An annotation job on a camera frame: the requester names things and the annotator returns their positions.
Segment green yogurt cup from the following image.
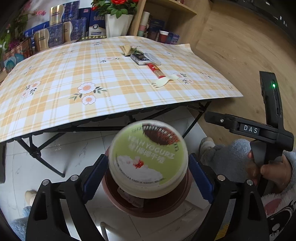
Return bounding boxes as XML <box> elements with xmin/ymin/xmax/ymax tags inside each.
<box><xmin>108</xmin><ymin>120</ymin><xmax>188</xmax><ymax>199</ymax></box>

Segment right grey fleece forearm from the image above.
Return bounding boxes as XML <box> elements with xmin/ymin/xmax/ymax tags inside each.
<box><xmin>261</xmin><ymin>151</ymin><xmax>295</xmax><ymax>240</ymax></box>

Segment dark red trash bin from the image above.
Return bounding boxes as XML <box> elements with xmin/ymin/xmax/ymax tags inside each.
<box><xmin>102</xmin><ymin>149</ymin><xmax>191</xmax><ymax>218</ymax></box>

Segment person's right hand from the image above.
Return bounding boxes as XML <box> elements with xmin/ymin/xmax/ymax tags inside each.
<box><xmin>246</xmin><ymin>151</ymin><xmax>292</xmax><ymax>191</ymax></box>

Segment plaid yellow tablecloth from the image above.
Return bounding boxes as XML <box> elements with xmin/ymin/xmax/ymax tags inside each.
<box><xmin>1</xmin><ymin>36</ymin><xmax>242</xmax><ymax>142</ymax></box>

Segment cream plastic spork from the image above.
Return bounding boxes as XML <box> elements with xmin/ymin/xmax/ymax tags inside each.
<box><xmin>152</xmin><ymin>74</ymin><xmax>179</xmax><ymax>88</ymax></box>

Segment translucent round lid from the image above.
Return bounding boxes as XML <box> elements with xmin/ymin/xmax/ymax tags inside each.
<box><xmin>144</xmin><ymin>53</ymin><xmax>161</xmax><ymax>66</ymax></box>

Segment black small packet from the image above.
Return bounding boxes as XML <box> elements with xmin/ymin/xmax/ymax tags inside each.
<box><xmin>130</xmin><ymin>53</ymin><xmax>150</xmax><ymax>65</ymax></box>

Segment green candy wrapper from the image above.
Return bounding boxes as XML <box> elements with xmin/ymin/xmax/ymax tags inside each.
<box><xmin>119</xmin><ymin>45</ymin><xmax>143</xmax><ymax>57</ymax></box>

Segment gold embossed tray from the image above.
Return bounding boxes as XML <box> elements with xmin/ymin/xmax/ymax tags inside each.
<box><xmin>78</xmin><ymin>35</ymin><xmax>107</xmax><ymax>42</ymax></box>

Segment wooden shelf unit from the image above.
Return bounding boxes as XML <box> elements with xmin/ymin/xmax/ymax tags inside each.
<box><xmin>128</xmin><ymin>0</ymin><xmax>213</xmax><ymax>47</ymax></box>

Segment red paper cup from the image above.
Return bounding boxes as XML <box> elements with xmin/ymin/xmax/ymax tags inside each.
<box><xmin>158</xmin><ymin>31</ymin><xmax>169</xmax><ymax>43</ymax></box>

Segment striped tin flower box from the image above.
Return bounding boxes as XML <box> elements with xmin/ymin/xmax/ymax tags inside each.
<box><xmin>4</xmin><ymin>39</ymin><xmax>33</xmax><ymax>73</ymax></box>

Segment white geometric vase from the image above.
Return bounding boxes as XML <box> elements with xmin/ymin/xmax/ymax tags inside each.
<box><xmin>105</xmin><ymin>14</ymin><xmax>133</xmax><ymax>38</ymax></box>

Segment stack of pastel cups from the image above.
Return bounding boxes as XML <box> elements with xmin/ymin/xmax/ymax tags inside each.
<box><xmin>137</xmin><ymin>11</ymin><xmax>150</xmax><ymax>37</ymax></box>

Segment pink cherry blossom bouquet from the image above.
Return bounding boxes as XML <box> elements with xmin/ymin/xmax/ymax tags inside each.
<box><xmin>1</xmin><ymin>1</ymin><xmax>46</xmax><ymax>58</ymax></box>

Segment gold blue gift box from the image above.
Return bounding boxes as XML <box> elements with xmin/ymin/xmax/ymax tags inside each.
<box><xmin>49</xmin><ymin>1</ymin><xmax>80</xmax><ymax>26</ymax></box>

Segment red rose bouquet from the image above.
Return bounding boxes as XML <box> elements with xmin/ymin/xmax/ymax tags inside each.
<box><xmin>91</xmin><ymin>0</ymin><xmax>139</xmax><ymax>19</ymax></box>

